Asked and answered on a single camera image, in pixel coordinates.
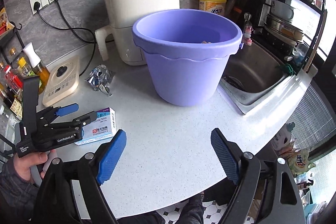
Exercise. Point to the left white wall socket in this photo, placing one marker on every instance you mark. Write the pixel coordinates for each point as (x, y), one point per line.
(39, 2)

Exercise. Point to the yellow snack package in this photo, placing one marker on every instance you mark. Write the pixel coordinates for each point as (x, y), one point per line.
(5, 24)

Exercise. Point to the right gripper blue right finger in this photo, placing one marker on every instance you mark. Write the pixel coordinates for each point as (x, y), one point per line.
(225, 151)

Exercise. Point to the person's left hand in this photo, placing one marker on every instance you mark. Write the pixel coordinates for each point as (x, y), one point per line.
(22, 165)

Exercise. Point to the yellow cap green label bottle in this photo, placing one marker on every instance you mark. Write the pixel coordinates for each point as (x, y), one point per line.
(28, 71)

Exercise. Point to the stainless steel sink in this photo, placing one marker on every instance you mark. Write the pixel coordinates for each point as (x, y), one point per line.
(253, 75)

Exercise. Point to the black dish rack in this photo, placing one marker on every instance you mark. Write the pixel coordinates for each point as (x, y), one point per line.
(310, 17)

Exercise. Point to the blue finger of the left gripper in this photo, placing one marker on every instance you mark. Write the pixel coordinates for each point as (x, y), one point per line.
(65, 110)
(85, 119)

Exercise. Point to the dark soy sauce bottle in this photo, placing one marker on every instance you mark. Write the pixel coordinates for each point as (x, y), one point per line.
(11, 101)

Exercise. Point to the cream induction cooker base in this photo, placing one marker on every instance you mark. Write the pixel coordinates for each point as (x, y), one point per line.
(63, 81)

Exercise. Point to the white top oil sprayer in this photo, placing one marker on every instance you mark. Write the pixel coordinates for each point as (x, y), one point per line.
(37, 65)

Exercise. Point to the white enamel pot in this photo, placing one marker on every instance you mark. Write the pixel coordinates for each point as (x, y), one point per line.
(282, 10)

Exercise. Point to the black metal kitchen rack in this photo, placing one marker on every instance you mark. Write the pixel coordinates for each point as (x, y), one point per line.
(7, 37)

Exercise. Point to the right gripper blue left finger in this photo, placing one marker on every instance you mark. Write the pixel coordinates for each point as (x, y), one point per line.
(110, 155)

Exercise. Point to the purple plastic bucket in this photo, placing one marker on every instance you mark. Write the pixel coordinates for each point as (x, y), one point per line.
(184, 71)

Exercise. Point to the cream air fryer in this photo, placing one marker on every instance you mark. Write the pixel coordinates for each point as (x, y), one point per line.
(122, 14)

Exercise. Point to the steel pot on rack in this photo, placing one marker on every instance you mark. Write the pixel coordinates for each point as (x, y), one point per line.
(284, 28)

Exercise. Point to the person's left forearm sleeve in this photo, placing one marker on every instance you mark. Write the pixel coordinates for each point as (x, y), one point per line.
(18, 196)

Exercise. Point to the blue white medicine box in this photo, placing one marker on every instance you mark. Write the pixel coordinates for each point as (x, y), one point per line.
(104, 127)

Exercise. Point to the red cap vinegar bottle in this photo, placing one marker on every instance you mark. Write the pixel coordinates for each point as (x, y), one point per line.
(13, 81)

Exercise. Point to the gold cap clear bottle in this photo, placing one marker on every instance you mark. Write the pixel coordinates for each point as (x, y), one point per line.
(16, 55)

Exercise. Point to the silver foil wrapper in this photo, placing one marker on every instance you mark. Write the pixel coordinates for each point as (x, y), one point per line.
(100, 79)

